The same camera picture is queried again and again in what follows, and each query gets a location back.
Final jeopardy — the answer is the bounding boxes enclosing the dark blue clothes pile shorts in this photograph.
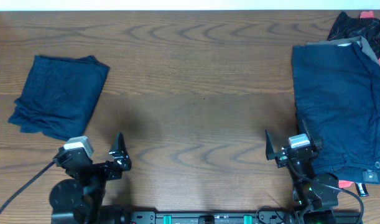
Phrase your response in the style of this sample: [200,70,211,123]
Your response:
[292,43,380,184]

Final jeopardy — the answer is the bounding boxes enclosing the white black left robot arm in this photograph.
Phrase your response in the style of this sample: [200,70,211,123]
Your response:
[49,155,131,223]

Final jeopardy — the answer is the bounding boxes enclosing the black patterned garment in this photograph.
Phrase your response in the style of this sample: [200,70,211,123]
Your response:
[327,11,380,58]

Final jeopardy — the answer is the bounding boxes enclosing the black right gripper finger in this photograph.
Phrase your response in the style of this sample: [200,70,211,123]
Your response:
[298,119,323,152]
[265,130,277,161]

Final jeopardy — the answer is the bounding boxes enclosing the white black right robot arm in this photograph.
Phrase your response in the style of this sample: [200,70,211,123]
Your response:
[118,121,341,224]

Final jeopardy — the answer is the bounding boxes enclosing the navy blue shorts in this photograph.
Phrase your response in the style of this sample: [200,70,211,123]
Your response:
[8,55,109,141]

